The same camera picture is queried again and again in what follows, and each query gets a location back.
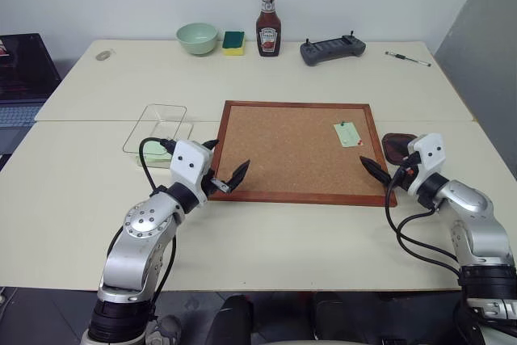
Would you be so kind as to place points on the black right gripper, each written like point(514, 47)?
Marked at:
point(402, 178)

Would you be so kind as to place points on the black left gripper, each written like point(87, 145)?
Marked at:
point(214, 186)

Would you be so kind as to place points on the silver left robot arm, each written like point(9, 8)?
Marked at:
point(137, 236)

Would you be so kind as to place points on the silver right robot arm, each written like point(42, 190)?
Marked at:
point(476, 215)

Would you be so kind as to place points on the light green paper note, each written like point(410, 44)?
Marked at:
point(348, 135)

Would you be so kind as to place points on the wood-framed cork board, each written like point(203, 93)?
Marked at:
point(291, 159)

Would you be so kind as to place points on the dark brown small tray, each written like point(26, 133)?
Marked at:
point(395, 144)

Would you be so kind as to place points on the light green notepad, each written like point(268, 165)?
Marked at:
point(161, 158)

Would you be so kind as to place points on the clear plastic container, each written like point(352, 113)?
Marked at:
point(155, 129)

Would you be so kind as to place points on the black and white pen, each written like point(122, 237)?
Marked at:
point(407, 58)

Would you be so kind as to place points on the yellow and green sponge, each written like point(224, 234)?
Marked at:
point(233, 44)

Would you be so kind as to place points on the light green bowl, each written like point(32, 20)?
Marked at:
point(197, 40)

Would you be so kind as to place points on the grey remote controller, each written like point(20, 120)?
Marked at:
point(333, 51)

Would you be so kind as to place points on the ketchup bottle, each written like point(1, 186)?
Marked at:
point(268, 34)

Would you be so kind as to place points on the small round grey object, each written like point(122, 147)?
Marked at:
point(104, 55)

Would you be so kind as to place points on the dark rounded shape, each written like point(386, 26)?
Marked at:
point(232, 321)

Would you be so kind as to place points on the grey rounded robot part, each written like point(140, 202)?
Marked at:
point(165, 331)

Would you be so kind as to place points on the open laptop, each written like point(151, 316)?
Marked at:
point(22, 78)

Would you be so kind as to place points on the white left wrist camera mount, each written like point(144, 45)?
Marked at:
point(190, 163)

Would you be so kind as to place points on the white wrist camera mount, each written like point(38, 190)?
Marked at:
point(429, 151)
point(190, 163)

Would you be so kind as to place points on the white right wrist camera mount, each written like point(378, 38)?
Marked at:
point(429, 151)

